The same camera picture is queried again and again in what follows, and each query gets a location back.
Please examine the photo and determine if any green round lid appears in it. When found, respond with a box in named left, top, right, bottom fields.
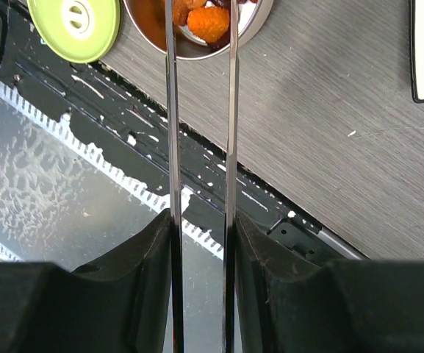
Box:
left=27, top=0, right=121, bottom=63

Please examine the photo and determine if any small steel bowl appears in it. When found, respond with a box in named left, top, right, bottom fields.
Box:
left=126, top=0, right=273, bottom=60

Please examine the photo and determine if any white cable duct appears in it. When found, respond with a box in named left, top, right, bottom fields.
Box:
left=0, top=81, right=223, bottom=260

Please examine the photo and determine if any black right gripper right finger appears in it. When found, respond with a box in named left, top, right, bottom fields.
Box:
left=236, top=213, right=424, bottom=352

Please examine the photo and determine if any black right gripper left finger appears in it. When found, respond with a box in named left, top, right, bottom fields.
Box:
left=0, top=210, right=171, bottom=352

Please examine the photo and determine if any orange fried food piece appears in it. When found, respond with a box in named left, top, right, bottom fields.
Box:
left=187, top=6, right=230, bottom=43

